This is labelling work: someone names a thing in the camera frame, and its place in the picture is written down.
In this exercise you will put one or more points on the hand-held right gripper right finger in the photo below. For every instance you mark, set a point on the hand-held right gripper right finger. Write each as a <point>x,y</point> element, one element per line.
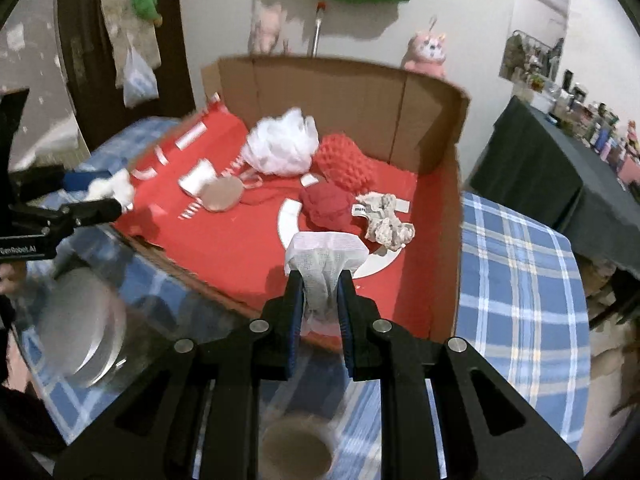
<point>345,315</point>

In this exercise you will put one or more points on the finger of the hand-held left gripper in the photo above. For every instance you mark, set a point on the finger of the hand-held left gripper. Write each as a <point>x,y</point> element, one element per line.
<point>80,180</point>
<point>85,212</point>

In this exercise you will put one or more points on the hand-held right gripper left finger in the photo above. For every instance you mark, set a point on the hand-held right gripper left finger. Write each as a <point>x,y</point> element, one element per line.
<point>296,310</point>

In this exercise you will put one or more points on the white fluffy plush piece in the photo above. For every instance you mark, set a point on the white fluffy plush piece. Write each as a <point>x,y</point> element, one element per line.
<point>112,189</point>

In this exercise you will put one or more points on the cardboard box with red lining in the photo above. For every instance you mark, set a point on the cardboard box with red lining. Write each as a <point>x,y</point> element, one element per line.
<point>240,255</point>

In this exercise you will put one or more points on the cream knit scrunchie with tag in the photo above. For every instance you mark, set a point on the cream knit scrunchie with tag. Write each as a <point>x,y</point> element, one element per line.
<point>387,222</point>

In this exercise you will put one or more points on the red knit cloth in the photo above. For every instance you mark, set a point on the red knit cloth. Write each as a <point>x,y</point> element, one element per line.
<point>325,205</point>

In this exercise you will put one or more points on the small white cloth pad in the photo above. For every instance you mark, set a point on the small white cloth pad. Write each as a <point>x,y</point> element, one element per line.
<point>196,177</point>

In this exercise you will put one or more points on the beige round powder puff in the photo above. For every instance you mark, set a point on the beige round powder puff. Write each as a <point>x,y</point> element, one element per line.
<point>220,195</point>

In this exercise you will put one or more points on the person's left hand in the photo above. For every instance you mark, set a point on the person's left hand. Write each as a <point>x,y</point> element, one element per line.
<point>10,280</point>

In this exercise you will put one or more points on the large clear jar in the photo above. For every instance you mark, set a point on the large clear jar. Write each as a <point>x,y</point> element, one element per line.
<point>85,330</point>

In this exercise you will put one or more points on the clear plastic bag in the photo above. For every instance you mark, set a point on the clear plastic bag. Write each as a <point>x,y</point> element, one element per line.
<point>137,77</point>

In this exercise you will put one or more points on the small clear jar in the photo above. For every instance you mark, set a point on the small clear jar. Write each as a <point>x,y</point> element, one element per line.
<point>297,447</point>

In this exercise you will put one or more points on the dark wooden door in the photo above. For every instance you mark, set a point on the dark wooden door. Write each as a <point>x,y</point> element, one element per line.
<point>80,35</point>

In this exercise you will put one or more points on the red knit ball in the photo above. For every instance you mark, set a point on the red knit ball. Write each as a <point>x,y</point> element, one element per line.
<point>345,160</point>

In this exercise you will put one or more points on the blue plaid tablecloth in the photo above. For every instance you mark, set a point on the blue plaid tablecloth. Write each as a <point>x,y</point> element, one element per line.
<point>510,310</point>

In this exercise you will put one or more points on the white mesh bath pouf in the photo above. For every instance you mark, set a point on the white mesh bath pouf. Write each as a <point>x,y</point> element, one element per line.
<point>282,142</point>

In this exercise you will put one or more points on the hanging cloth organizer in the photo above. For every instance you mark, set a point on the hanging cloth organizer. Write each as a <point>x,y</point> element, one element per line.
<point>117,15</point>

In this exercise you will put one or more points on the green plush toy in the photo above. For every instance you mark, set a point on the green plush toy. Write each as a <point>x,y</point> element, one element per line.
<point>145,2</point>

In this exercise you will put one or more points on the dark grey covered table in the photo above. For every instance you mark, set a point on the dark grey covered table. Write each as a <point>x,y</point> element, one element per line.
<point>540,175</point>

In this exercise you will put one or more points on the pale pink plush toy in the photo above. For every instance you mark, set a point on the pale pink plush toy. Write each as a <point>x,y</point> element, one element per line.
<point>267,25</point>

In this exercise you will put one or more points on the pink plush toy with face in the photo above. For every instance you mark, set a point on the pink plush toy with face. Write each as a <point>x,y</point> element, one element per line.
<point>427,52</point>

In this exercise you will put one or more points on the row of bottles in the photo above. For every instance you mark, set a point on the row of bottles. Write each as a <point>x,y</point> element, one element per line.
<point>590,120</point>

